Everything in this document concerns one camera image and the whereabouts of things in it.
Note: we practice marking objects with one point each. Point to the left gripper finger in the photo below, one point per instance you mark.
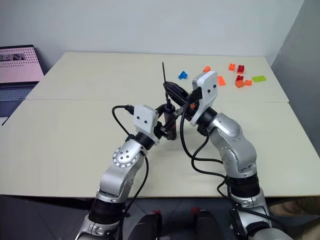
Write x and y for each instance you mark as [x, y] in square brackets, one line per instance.
[160, 108]
[170, 124]

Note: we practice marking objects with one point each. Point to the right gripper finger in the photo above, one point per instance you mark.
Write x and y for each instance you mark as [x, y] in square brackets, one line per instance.
[178, 112]
[175, 91]

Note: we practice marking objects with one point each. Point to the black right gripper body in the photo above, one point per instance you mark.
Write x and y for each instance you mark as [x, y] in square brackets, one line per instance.
[193, 103]

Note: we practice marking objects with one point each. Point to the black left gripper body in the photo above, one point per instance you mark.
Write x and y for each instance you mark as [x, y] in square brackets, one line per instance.
[160, 130]

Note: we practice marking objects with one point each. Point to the dark red electric screwdriver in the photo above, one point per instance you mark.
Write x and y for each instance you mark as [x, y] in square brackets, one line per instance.
[170, 120]

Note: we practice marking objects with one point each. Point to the long thin metal bit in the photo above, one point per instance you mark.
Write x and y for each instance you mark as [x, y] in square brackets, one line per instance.
[164, 72]

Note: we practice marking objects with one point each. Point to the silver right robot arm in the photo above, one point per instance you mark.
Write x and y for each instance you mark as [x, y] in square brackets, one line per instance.
[232, 145]

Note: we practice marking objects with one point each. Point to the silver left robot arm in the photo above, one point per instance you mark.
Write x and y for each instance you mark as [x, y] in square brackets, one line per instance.
[117, 172]

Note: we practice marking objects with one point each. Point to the blue toy brick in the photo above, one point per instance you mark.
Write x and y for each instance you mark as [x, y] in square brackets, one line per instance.
[183, 75]

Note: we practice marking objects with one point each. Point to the flat orange toy brick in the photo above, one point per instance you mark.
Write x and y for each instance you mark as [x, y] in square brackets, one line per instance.
[221, 81]

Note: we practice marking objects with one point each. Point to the small orange toy brick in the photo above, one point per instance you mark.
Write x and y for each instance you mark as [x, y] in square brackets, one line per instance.
[239, 84]
[232, 67]
[206, 69]
[248, 83]

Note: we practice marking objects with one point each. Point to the dark red toy brick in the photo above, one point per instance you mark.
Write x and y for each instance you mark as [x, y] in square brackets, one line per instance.
[240, 68]
[239, 78]

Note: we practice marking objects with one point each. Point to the flat lime green toy brick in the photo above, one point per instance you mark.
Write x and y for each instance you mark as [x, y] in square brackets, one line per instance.
[259, 79]

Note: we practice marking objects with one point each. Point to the dark rounded shape, red spot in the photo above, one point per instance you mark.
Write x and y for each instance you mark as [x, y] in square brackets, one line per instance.
[208, 225]
[147, 227]

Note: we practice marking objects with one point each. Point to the open laptop with pink screen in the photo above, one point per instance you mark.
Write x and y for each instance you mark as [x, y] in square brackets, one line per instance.
[17, 75]

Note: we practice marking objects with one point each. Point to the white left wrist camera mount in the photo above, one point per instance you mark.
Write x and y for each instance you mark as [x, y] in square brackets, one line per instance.
[145, 118]

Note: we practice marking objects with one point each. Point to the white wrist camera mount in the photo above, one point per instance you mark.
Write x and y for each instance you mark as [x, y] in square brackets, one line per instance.
[206, 90]
[145, 118]

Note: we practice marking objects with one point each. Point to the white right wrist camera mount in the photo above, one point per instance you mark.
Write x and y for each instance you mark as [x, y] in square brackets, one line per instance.
[206, 90]

